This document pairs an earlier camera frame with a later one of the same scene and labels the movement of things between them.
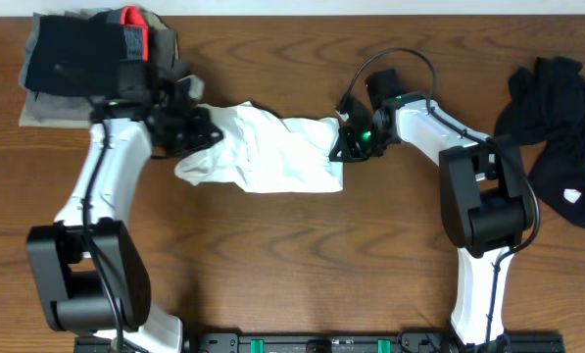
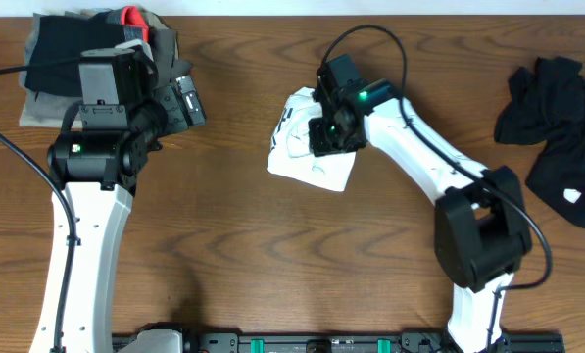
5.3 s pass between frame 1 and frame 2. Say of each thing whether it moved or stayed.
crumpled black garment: stayed
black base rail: stayed
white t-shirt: moved
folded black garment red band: stayed
